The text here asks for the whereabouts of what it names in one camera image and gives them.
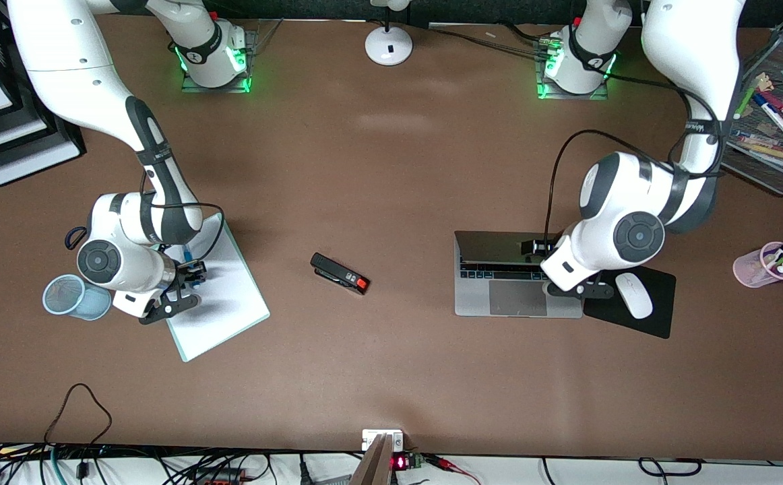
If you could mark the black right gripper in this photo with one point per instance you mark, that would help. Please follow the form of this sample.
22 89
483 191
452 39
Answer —
188 275

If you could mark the silver laptop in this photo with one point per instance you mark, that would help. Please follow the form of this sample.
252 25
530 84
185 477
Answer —
499 303

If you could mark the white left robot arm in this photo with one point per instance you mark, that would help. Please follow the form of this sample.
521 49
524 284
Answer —
634 195

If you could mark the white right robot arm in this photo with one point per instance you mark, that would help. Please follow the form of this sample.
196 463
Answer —
61 81

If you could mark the blue and white marker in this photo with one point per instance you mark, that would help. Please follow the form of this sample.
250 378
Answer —
777 118

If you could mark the white computer mouse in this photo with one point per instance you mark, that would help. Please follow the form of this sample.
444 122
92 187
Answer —
636 300

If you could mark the light green clipboard with paper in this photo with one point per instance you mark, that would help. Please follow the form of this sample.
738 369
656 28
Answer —
230 303

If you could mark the black mouse pad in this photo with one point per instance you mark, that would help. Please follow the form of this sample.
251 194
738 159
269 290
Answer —
661 316

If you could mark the black scissors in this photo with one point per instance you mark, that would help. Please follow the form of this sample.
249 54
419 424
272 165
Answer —
75 237

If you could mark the light blue mesh pen cup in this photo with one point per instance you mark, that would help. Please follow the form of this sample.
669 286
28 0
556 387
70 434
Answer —
61 296

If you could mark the black stapler with red tip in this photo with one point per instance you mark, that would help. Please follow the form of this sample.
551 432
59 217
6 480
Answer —
337 271

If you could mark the pink translucent pen cup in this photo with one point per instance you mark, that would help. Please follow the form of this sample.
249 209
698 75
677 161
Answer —
748 269

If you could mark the orange black connector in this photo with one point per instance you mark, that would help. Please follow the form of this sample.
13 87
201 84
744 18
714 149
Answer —
220 477

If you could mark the yellow flat item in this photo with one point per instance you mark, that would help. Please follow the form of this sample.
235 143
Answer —
769 149

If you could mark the white lamp base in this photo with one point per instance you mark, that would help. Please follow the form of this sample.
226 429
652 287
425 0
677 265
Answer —
389 50

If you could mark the green pen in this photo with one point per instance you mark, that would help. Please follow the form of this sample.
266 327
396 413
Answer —
746 101

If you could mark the circuit board with red light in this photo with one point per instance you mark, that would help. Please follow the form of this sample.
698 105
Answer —
401 463

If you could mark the wooden clip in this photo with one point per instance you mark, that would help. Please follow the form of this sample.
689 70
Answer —
763 81

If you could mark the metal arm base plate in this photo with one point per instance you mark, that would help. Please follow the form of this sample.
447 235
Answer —
216 89
573 96

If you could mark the white mount bracket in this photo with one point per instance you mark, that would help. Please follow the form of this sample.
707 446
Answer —
368 438

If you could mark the grey camera mount beam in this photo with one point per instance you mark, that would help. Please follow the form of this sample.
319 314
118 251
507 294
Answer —
372 465

